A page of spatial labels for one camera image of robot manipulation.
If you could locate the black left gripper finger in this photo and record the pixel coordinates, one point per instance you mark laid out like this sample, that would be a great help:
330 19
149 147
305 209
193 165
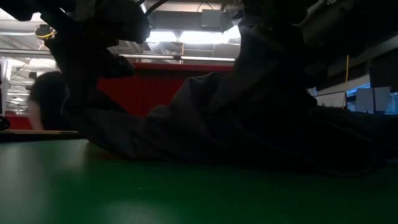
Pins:
119 67
77 68

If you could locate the dark grey shorts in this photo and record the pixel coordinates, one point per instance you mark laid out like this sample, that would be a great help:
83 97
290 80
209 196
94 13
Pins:
217 124

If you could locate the red plastic laundry bin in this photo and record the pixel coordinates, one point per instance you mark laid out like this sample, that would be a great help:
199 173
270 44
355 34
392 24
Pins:
155 90

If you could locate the small red background bin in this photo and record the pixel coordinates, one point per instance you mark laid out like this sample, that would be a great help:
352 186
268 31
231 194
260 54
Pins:
18 122

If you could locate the person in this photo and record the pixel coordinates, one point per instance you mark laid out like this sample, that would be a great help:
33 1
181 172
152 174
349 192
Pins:
46 99

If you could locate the long ceiling light strip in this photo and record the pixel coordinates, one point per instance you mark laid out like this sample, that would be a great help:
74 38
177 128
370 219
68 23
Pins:
202 58

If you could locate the white board on stand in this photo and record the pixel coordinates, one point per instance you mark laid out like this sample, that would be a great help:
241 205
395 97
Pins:
373 99

